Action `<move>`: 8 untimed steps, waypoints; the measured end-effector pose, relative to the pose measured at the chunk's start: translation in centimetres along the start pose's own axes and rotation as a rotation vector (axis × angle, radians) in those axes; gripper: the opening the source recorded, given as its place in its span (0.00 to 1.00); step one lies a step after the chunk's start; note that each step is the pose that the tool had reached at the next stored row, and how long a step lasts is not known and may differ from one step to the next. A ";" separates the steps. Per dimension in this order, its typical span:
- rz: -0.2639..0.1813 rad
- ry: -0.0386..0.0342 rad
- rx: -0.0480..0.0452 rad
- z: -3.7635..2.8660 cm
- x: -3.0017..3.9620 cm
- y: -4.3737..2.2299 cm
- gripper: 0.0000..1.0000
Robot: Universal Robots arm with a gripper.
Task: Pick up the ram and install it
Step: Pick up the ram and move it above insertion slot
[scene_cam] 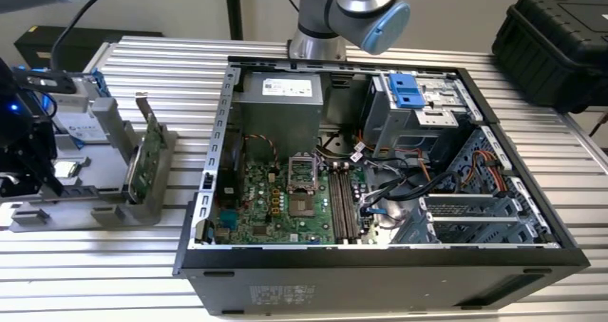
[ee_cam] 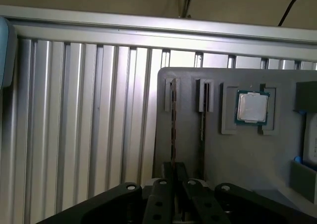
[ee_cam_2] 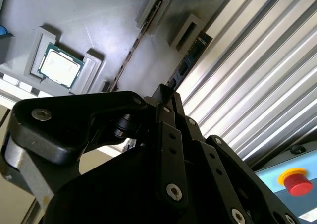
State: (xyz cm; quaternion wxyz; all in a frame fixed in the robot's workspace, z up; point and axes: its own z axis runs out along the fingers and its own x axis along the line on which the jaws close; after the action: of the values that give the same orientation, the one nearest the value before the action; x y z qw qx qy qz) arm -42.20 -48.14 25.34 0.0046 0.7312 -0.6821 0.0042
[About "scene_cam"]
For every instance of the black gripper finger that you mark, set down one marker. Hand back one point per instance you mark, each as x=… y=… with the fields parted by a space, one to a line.
x=51 y=179
x=16 y=186

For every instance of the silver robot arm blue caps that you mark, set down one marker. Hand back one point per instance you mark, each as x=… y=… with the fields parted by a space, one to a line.
x=341 y=12

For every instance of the silver CPU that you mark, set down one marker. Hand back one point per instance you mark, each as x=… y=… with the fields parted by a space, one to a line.
x=67 y=169

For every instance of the grey parts rack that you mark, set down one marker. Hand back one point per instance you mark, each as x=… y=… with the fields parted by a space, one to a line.
x=104 y=165

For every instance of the hard disk in blue carrier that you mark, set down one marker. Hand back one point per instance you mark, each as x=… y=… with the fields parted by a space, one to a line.
x=88 y=131

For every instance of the green graphics card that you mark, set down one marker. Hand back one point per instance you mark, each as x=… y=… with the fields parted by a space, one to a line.
x=147 y=158

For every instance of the black cabinet yellow label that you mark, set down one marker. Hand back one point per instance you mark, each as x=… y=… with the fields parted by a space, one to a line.
x=33 y=47

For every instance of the black case fan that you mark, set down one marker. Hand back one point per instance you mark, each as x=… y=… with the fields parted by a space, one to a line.
x=229 y=179

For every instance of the green motherboard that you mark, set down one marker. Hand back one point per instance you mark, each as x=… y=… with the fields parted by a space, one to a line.
x=265 y=208

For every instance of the grey power supply unit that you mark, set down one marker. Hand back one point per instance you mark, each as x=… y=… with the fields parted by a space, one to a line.
x=280 y=122

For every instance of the CPU socket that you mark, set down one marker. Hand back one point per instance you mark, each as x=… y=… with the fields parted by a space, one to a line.
x=300 y=204

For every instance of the black open PC case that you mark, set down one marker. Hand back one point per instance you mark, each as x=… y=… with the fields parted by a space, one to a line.
x=332 y=286

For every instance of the blue plastic drive latch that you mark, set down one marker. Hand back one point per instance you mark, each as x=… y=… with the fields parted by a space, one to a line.
x=404 y=94

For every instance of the grey metal slot cover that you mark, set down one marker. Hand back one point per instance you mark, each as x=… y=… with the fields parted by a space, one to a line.
x=465 y=206
x=475 y=231

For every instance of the black hard equipment case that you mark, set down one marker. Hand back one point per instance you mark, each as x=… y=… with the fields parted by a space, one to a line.
x=551 y=51

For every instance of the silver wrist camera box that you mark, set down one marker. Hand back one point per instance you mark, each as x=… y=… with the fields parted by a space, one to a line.
x=71 y=103

